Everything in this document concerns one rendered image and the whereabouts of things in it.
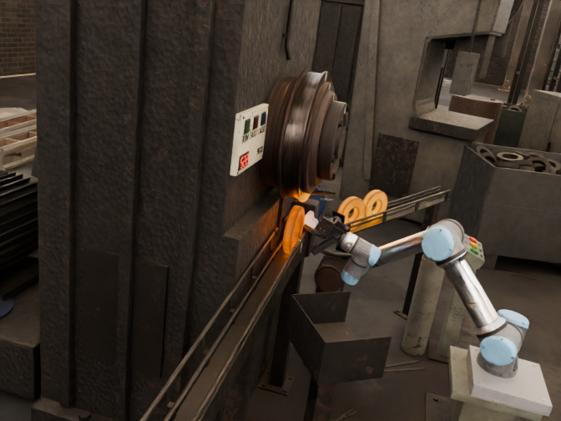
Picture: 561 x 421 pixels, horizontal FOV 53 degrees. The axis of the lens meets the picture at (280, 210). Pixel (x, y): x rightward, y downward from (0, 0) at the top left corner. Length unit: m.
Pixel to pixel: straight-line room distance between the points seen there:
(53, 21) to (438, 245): 1.43
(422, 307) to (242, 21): 1.76
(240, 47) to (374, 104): 3.23
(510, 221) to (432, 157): 0.88
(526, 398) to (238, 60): 1.54
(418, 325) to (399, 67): 2.41
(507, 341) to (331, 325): 0.64
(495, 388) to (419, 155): 2.75
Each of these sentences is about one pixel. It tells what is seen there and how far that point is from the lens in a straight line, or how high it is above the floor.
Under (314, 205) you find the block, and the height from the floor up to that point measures 0.80.
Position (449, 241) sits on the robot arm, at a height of 0.85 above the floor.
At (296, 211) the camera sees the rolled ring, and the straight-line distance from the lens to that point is 2.07.
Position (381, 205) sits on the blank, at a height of 0.72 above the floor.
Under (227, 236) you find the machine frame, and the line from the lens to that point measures 1.68.
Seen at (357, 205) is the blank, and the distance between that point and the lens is 2.55.
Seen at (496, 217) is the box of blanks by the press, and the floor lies 0.39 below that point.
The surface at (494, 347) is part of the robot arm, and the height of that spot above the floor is 0.53.
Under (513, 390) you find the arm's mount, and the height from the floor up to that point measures 0.35.
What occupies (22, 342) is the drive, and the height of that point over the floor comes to 0.25.
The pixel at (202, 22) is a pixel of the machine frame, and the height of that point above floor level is 1.47.
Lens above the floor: 1.52
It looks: 19 degrees down
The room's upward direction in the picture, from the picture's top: 8 degrees clockwise
